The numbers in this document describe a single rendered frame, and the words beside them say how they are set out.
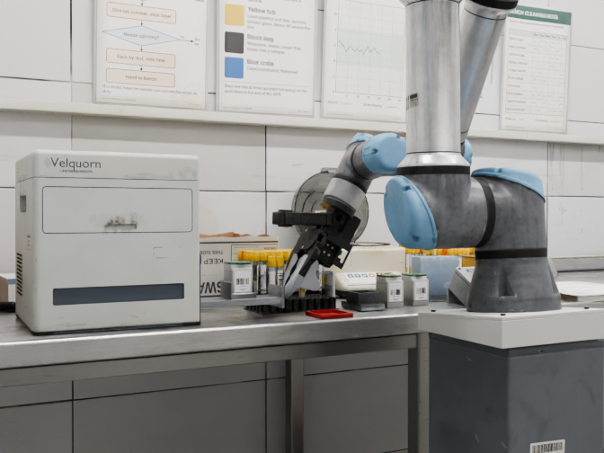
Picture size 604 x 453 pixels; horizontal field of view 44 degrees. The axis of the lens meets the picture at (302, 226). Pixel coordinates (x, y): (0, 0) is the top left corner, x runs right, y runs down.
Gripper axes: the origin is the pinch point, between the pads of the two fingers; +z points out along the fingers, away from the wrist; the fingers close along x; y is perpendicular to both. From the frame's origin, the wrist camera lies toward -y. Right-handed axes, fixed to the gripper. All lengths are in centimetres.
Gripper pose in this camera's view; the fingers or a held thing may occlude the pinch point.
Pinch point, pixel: (285, 289)
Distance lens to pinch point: 145.5
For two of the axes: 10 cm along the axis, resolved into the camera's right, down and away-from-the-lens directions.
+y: 7.7, 4.9, 3.9
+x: -4.5, -0.1, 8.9
